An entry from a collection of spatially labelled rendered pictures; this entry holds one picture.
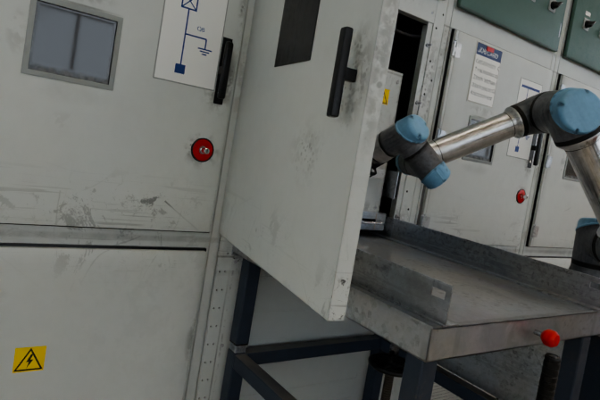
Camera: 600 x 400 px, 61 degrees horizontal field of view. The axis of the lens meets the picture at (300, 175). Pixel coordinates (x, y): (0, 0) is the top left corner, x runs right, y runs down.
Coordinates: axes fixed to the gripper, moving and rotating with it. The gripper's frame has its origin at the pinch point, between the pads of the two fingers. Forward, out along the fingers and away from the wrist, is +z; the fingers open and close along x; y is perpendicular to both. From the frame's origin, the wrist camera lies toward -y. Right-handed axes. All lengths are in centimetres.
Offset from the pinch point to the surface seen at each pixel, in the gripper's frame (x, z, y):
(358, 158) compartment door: -24, -55, -41
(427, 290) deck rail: -42, -47, -23
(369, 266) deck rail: -35, -35, -23
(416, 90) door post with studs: 28.9, -15.2, 32.3
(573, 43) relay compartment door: 60, -37, 116
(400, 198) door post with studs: -2.4, 2.8, 34.2
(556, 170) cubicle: 14, -10, 123
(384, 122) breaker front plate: 20.2, -5.6, 24.4
